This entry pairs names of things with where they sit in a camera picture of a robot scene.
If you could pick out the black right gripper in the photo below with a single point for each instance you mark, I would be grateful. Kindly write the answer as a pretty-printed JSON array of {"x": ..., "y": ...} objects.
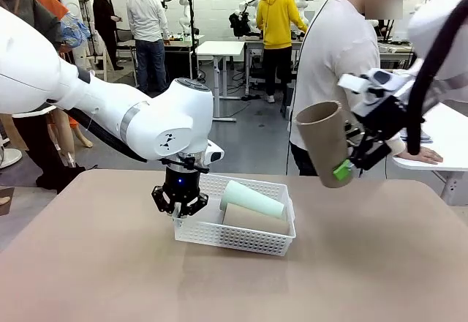
[{"x": 387, "y": 117}]

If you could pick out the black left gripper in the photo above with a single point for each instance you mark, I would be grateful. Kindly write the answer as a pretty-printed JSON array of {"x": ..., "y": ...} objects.
[{"x": 182, "y": 183}]

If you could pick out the brown cardboard tube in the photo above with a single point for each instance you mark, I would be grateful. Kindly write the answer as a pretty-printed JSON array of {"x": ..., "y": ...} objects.
[
  {"x": 325, "y": 146},
  {"x": 256, "y": 223}
]

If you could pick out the white perforated plastic basket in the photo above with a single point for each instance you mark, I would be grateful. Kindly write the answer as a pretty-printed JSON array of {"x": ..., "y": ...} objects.
[{"x": 234, "y": 239}]

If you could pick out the pale green paper cup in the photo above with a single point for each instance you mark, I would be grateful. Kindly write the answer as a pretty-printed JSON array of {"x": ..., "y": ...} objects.
[{"x": 248, "y": 199}]

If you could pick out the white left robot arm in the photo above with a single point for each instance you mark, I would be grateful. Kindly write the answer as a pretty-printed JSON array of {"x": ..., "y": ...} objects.
[{"x": 109, "y": 106}]

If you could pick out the person's right forearm white sleeve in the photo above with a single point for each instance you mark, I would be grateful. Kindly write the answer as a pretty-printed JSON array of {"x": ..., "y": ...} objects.
[{"x": 396, "y": 146}]

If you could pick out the person's right hand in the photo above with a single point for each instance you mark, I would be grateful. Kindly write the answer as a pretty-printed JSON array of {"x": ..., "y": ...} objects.
[{"x": 420, "y": 155}]

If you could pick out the person in white sweater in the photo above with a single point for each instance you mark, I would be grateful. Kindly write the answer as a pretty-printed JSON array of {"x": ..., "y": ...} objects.
[{"x": 329, "y": 62}]

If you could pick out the white side table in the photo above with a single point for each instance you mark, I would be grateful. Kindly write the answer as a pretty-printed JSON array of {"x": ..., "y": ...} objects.
[{"x": 446, "y": 153}]

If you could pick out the person in yellow hoodie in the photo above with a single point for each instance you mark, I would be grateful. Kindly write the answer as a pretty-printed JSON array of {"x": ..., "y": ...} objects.
[{"x": 278, "y": 18}]

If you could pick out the background workbench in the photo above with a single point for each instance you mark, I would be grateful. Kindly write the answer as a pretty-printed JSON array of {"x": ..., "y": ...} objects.
[{"x": 183, "y": 44}]

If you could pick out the white standing desk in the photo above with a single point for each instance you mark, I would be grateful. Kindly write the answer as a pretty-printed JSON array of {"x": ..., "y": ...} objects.
[{"x": 219, "y": 48}]

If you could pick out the black backpack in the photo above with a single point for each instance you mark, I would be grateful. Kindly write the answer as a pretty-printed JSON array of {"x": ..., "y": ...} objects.
[{"x": 239, "y": 23}]

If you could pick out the white round stand base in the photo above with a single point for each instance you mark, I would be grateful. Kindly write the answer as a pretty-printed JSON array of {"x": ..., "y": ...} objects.
[{"x": 11, "y": 157}]

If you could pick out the person in white shirt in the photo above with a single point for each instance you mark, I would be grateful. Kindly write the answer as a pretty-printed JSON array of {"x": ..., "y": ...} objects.
[{"x": 146, "y": 14}]

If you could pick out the person in black jacket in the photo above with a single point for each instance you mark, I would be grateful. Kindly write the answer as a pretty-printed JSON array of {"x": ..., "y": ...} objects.
[{"x": 104, "y": 18}]

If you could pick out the figure in orange blue clothes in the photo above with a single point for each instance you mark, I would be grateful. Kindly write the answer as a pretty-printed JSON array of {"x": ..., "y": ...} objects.
[{"x": 75, "y": 29}]

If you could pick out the person in dark green jacket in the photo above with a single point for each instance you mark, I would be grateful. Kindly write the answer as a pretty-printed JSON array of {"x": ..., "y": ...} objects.
[{"x": 33, "y": 14}]

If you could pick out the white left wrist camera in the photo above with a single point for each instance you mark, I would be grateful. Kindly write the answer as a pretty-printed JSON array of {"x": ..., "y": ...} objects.
[{"x": 215, "y": 153}]

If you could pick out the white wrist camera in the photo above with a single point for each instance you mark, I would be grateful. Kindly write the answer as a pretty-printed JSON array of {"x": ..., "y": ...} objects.
[
  {"x": 380, "y": 84},
  {"x": 215, "y": 153}
]

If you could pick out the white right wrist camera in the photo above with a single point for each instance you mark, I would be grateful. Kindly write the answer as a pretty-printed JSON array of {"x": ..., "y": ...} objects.
[{"x": 380, "y": 84}]

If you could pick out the light wooden frame stand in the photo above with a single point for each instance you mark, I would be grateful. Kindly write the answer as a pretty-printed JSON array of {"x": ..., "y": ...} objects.
[{"x": 104, "y": 64}]

